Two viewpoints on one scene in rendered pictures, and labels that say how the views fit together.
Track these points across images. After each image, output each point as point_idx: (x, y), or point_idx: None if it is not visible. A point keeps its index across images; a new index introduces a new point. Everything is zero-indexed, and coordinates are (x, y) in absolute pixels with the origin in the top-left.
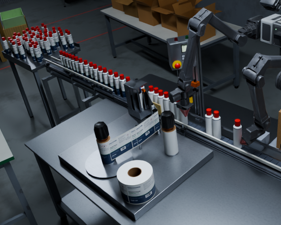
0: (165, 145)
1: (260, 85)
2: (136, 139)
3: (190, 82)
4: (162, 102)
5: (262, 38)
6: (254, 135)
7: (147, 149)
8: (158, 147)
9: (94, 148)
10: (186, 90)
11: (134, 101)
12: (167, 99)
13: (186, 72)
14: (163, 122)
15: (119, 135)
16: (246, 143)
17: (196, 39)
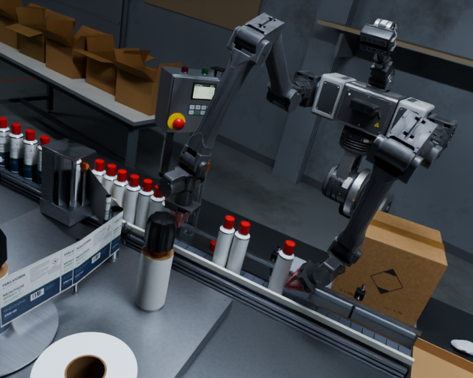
0: (144, 288)
1: (410, 178)
2: (70, 273)
3: (208, 160)
4: (122, 195)
5: (317, 107)
6: (335, 276)
7: (92, 295)
8: (117, 292)
9: None
10: (198, 175)
11: (62, 185)
12: (136, 190)
13: (209, 136)
14: (155, 236)
15: (34, 263)
16: (308, 289)
17: (245, 70)
